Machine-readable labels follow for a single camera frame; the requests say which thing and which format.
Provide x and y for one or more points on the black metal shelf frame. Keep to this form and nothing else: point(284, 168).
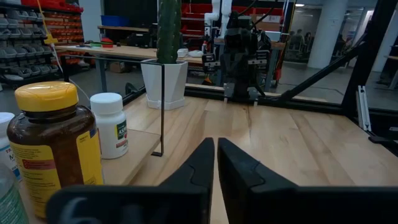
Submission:
point(162, 109)

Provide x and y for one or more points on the white faceted plant pot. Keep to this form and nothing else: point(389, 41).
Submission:
point(164, 84)

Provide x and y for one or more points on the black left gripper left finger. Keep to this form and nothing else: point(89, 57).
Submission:
point(140, 205)

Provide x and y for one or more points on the cardboard box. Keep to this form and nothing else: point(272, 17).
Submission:
point(270, 21)

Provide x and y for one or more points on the silver aluminium bracket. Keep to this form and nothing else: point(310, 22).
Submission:
point(363, 109)

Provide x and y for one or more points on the red bowl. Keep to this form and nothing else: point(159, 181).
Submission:
point(107, 41)

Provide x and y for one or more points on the white cloth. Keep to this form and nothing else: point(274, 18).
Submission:
point(189, 53)

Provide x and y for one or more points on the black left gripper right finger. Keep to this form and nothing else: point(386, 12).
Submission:
point(280, 205)

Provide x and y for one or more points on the person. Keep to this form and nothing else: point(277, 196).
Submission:
point(297, 40)

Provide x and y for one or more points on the red background shelving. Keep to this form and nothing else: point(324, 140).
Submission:
point(196, 18)

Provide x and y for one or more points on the white round pillar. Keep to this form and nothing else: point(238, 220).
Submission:
point(326, 31)

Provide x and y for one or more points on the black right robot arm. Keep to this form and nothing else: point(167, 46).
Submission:
point(239, 23)

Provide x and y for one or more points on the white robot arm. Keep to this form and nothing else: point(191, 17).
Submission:
point(225, 12)

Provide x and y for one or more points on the amber bottle yellow cap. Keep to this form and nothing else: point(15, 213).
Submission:
point(53, 149)

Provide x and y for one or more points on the blue storage bin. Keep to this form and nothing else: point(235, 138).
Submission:
point(115, 20)

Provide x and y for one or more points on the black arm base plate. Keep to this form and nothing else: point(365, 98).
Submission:
point(241, 97)

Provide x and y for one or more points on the white aspirin bottle green label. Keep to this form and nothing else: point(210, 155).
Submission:
point(109, 130)

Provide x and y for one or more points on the wooden background workbench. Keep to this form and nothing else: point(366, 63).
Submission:
point(124, 51)

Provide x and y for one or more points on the tall green cactus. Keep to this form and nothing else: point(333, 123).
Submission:
point(168, 31)

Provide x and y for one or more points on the black aluminium table frame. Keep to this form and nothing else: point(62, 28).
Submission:
point(295, 104)

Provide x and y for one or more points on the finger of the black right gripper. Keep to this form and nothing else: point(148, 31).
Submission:
point(230, 77)
point(242, 77)

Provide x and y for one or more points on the green label bottle white cap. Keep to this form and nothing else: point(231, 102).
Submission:
point(11, 202)

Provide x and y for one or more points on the white melatonin bottle blue label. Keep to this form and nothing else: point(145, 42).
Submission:
point(6, 146)

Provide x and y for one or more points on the red grey storage bin rack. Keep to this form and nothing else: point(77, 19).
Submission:
point(28, 31)

